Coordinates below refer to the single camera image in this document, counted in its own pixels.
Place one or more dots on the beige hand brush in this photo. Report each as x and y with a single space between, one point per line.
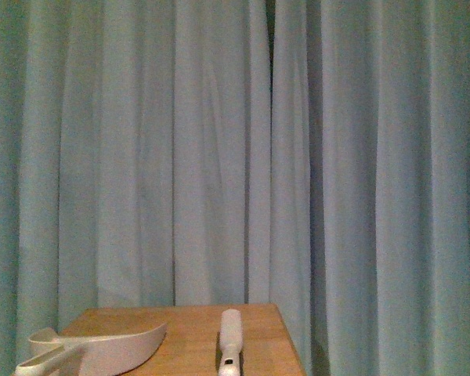
230 342

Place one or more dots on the beige plastic dustpan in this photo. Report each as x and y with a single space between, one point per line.
52 354

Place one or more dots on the light blue curtain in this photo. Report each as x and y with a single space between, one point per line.
312 154

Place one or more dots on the wooden nightstand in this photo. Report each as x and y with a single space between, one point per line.
191 343

